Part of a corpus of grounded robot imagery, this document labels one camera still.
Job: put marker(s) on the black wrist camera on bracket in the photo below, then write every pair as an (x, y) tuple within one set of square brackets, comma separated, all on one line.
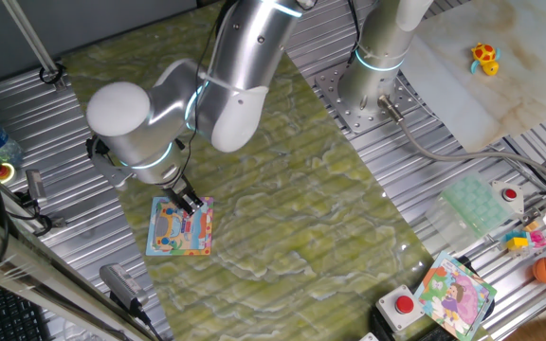
[(107, 166)]

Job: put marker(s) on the white metal pole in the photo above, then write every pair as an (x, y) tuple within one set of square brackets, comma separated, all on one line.
[(31, 42)]

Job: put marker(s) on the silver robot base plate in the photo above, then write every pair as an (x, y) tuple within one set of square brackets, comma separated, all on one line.
[(332, 92)]

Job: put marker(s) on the small orange block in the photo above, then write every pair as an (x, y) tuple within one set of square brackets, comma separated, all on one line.
[(531, 226)]

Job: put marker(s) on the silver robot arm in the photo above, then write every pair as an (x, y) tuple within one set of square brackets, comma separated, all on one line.
[(126, 128)]

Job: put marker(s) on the yellow turtle toy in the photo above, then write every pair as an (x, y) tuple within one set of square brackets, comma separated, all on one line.
[(484, 53)]

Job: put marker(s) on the colourful building block toy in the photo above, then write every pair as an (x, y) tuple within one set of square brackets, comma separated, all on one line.
[(518, 242)]

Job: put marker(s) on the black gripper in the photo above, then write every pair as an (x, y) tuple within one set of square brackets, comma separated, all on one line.
[(176, 187)]

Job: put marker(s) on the aluminium frame beam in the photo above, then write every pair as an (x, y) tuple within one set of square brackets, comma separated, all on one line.
[(41, 279)]

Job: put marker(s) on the black keyboard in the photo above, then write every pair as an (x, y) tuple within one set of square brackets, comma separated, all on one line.
[(3, 312)]

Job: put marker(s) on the grey camera box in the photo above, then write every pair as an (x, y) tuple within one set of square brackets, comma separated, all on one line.
[(121, 281)]

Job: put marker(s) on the small white red button box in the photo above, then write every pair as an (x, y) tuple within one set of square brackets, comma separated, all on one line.
[(509, 194)]

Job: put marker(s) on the bus picture puzzle board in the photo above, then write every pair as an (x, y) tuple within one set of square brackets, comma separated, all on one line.
[(180, 234)]

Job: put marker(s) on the white marble slab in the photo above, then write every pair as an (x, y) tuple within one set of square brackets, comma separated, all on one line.
[(467, 95)]

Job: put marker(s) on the green marble pattern mat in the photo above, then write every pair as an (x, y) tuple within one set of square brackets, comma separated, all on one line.
[(278, 189)]

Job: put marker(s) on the grey box with red button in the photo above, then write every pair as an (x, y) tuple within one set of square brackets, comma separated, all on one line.
[(398, 305)]

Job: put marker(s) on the translucent green ice tray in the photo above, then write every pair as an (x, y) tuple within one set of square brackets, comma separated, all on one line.
[(472, 203)]

